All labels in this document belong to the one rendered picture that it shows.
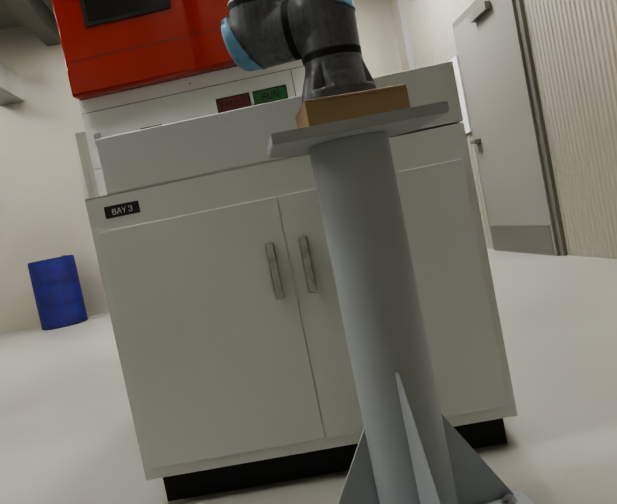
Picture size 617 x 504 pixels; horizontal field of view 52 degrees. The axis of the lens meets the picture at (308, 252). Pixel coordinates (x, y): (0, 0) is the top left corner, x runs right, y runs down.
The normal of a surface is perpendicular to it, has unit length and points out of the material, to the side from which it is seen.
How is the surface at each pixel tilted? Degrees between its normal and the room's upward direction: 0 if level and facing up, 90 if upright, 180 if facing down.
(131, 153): 90
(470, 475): 90
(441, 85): 90
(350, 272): 90
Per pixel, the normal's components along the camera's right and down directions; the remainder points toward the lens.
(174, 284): -0.06, 0.07
